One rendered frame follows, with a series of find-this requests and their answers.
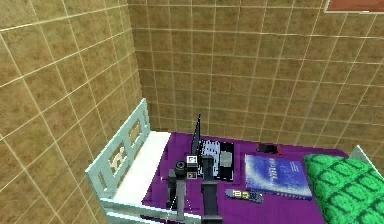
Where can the blue book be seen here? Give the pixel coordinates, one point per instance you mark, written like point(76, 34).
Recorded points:
point(276, 175)

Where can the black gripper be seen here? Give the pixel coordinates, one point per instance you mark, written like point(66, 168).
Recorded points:
point(181, 166)

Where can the green patterned pillow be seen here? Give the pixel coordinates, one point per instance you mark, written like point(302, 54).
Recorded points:
point(346, 193)

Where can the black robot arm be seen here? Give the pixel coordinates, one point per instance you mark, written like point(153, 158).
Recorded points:
point(211, 196)

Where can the red framed picture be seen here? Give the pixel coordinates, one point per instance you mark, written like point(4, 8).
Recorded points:
point(356, 5)

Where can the purple blanket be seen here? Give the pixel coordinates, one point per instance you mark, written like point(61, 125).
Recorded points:
point(283, 210)

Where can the black open laptop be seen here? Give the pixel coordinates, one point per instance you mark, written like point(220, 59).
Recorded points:
point(216, 156)

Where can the grey remote control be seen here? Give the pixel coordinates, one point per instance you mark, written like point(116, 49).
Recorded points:
point(245, 195)

